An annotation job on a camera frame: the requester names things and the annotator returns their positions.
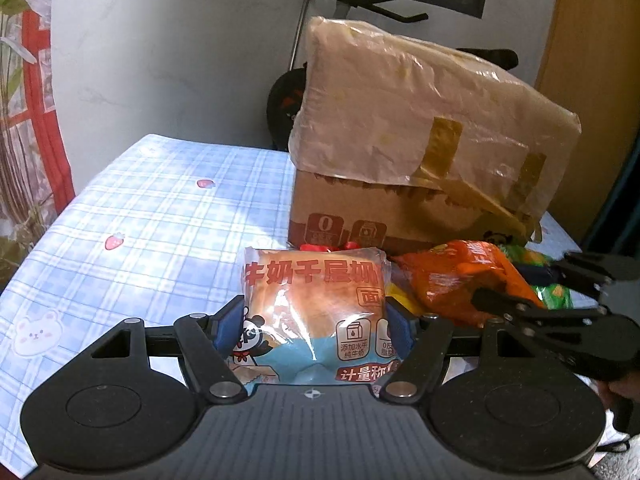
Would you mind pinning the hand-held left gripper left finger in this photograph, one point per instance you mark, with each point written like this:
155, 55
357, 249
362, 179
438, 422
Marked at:
226, 327

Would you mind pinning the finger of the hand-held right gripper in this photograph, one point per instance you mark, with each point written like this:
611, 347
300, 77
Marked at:
500, 302
585, 270

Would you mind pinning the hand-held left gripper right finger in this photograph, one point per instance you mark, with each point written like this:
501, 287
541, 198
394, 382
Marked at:
400, 327

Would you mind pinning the orange snack packet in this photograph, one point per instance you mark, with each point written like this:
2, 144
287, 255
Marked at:
440, 280

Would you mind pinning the blue bread packet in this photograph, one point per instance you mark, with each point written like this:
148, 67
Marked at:
315, 310

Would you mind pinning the plastic-lined cardboard box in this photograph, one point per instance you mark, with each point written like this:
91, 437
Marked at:
400, 135

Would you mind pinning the yellow snack packet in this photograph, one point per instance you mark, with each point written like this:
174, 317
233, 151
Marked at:
400, 294

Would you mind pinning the green snack packet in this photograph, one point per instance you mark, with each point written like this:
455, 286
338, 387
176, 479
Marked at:
557, 297

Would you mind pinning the red snack packet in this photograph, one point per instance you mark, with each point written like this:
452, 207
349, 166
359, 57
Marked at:
315, 248

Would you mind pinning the blue plaid tablecloth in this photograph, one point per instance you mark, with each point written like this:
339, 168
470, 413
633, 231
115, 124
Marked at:
150, 210

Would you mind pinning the wooden board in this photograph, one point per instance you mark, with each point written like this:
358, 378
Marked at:
590, 60

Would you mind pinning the black exercise bike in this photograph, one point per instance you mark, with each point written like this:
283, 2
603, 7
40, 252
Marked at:
285, 105

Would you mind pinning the red leaf-print curtain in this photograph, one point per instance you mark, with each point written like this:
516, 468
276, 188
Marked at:
45, 110

